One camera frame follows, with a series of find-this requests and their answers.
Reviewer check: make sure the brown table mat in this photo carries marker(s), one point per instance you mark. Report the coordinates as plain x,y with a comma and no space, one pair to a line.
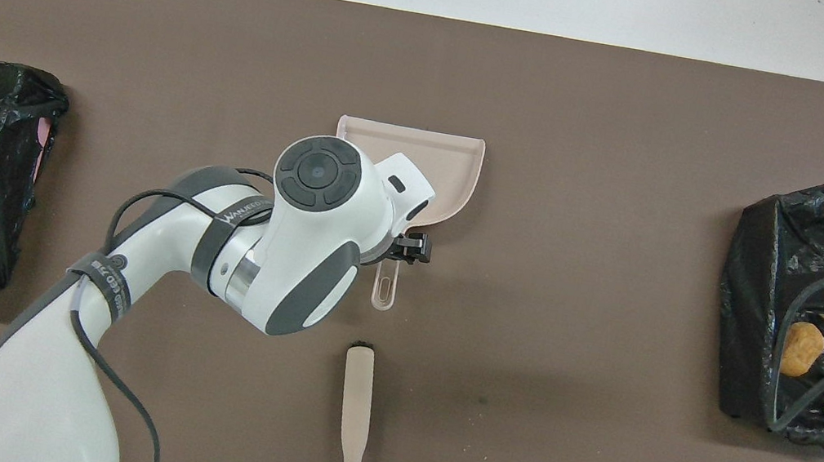
485,85

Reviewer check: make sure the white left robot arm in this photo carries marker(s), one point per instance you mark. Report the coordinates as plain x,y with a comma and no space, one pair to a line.
294,245

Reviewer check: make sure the beige plastic dustpan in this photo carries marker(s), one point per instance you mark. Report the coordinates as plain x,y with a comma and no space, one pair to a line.
456,164

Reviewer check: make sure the black bag lined bin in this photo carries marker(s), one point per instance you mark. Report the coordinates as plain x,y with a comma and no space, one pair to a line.
762,319

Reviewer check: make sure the brown oval bread roll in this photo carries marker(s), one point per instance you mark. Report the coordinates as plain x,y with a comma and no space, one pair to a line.
802,349

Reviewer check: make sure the beige brush black bristles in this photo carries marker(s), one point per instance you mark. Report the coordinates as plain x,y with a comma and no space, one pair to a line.
354,420

